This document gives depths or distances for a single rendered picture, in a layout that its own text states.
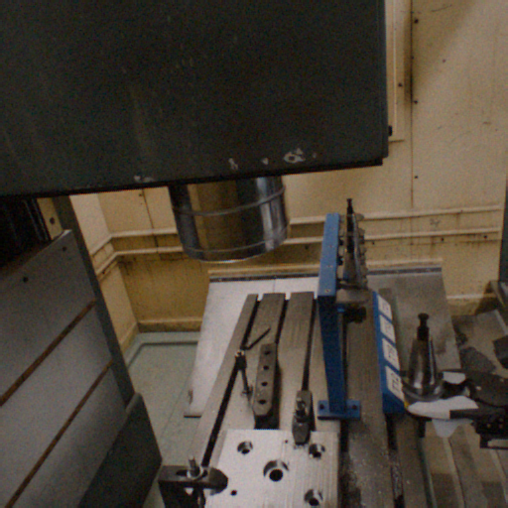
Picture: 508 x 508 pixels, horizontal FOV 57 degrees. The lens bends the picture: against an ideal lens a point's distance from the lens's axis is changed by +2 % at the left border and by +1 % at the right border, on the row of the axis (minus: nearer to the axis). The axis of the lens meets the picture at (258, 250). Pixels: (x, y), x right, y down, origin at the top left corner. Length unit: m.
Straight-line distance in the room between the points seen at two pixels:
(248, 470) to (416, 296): 1.00
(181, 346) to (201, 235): 1.48
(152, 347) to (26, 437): 1.17
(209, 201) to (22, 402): 0.56
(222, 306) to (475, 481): 1.03
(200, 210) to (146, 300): 1.52
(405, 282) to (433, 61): 0.75
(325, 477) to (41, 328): 0.59
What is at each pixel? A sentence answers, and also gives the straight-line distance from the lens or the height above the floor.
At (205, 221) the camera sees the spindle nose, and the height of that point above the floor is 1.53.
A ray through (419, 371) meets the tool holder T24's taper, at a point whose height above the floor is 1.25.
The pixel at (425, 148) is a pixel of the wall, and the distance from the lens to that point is 1.66.
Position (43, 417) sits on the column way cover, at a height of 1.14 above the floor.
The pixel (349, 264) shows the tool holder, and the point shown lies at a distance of 0.99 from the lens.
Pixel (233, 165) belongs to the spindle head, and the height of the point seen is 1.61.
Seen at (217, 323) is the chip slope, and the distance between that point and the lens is 1.78.
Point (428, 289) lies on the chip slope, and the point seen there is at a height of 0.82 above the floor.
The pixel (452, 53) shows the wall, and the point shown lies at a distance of 1.62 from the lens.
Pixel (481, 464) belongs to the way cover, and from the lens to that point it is 1.30.
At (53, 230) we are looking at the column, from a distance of 1.03.
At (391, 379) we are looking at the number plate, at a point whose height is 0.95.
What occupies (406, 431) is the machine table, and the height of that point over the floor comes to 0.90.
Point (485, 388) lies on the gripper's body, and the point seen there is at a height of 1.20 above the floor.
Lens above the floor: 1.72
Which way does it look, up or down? 24 degrees down
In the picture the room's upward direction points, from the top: 9 degrees counter-clockwise
